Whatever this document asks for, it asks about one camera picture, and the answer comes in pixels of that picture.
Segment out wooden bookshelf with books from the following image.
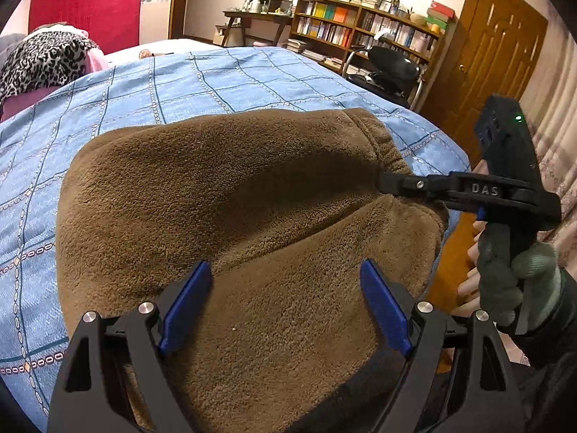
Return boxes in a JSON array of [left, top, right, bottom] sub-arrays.
[[286, 0, 447, 82]]

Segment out blue checked blanket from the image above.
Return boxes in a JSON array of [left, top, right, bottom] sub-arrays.
[[0, 47, 472, 433]]

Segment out pale lilac bed sheet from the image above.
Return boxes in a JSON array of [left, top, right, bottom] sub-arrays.
[[103, 38, 212, 66]]

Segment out person's right hand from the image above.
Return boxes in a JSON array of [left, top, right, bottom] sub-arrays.
[[477, 223, 564, 325]]

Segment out dark wooden desk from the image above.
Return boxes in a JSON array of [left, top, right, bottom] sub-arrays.
[[215, 9, 294, 48]]

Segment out black office chair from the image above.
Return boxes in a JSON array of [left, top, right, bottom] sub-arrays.
[[340, 45, 427, 109]]

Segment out pink blanket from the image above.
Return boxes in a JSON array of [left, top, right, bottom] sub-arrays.
[[0, 47, 109, 122]]

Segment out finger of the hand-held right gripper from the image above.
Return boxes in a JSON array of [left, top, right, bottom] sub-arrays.
[[378, 170, 452, 208]]

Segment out brown fleece pants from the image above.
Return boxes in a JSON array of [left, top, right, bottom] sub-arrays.
[[56, 107, 449, 433]]

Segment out leopard print blanket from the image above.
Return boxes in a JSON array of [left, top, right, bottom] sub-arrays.
[[0, 34, 97, 109]]

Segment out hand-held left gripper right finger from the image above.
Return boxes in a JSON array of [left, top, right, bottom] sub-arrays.
[[360, 258, 528, 433]]

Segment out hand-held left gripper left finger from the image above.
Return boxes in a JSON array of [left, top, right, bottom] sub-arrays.
[[47, 260, 213, 433]]

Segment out brown wooden door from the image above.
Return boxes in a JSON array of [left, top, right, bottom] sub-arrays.
[[419, 0, 548, 167]]

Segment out stack of coloured boxes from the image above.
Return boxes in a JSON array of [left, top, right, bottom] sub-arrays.
[[426, 0, 456, 33]]

